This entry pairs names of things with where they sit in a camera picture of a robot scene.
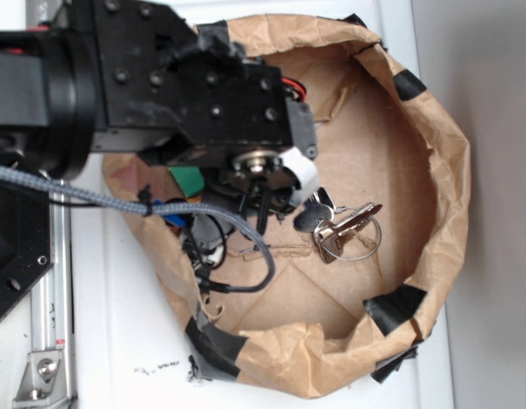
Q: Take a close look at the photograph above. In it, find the silver corner bracket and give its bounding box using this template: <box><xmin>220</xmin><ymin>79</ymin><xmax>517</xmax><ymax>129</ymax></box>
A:
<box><xmin>12</xmin><ymin>350</ymin><xmax>72</xmax><ymax>408</ymax></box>

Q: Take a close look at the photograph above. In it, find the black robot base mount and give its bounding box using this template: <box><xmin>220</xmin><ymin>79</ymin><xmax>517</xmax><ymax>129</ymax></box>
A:
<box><xmin>0</xmin><ymin>183</ymin><xmax>52</xmax><ymax>322</ymax></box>

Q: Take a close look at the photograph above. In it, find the brown paper bag tray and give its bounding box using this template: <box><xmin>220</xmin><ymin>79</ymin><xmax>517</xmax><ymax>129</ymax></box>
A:
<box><xmin>125</xmin><ymin>14</ymin><xmax>471</xmax><ymax>399</ymax></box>

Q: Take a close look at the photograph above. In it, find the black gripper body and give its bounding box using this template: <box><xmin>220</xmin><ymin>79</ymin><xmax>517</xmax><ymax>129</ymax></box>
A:
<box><xmin>71</xmin><ymin>1</ymin><xmax>317</xmax><ymax>212</ymax></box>

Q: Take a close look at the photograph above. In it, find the green rectangular block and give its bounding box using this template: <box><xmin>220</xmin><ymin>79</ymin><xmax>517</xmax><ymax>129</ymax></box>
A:
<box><xmin>169</xmin><ymin>166</ymin><xmax>205</xmax><ymax>199</ymax></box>

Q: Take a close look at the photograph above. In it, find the aluminium extrusion rail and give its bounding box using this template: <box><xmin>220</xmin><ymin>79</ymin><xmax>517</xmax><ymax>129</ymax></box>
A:
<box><xmin>24</xmin><ymin>0</ymin><xmax>78</xmax><ymax>409</ymax></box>

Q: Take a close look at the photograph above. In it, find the glowing white gripper finger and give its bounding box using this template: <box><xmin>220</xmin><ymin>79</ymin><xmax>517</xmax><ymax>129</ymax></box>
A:
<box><xmin>280</xmin><ymin>147</ymin><xmax>319</xmax><ymax>205</ymax></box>

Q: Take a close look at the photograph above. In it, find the bunch of silver keys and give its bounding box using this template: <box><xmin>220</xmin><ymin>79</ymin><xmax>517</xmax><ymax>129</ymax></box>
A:
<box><xmin>293</xmin><ymin>187</ymin><xmax>382</xmax><ymax>264</ymax></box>

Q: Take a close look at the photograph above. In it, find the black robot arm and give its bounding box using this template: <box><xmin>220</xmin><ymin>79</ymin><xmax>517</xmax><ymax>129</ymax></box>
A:
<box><xmin>0</xmin><ymin>1</ymin><xmax>319</xmax><ymax>213</ymax></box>

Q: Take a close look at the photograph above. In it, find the grey braided cable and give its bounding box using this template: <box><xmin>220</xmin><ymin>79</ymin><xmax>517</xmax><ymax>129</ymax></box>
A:
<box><xmin>0</xmin><ymin>161</ymin><xmax>276</xmax><ymax>295</ymax></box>

